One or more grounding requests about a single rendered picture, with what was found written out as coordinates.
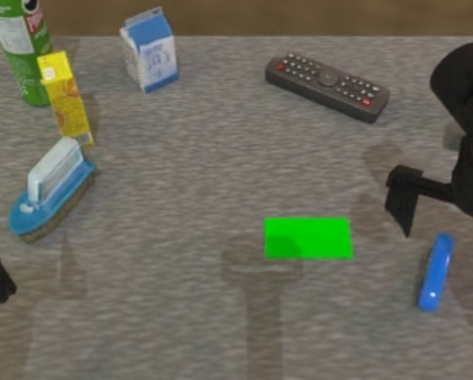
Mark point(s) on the blue oblong object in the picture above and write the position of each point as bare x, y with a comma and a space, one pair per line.
435, 273

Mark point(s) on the green rectangle pad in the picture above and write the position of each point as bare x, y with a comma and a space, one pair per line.
308, 238

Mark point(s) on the blue scrubbing brush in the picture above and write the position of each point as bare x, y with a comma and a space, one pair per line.
48, 190

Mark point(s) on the black remote control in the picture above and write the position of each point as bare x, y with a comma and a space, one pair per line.
326, 86

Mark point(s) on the yellow juice carton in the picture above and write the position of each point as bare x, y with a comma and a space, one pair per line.
65, 99

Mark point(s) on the green Pringles can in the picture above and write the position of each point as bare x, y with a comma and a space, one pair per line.
20, 51

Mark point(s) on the blue white milk carton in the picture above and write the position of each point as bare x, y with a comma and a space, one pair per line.
154, 55

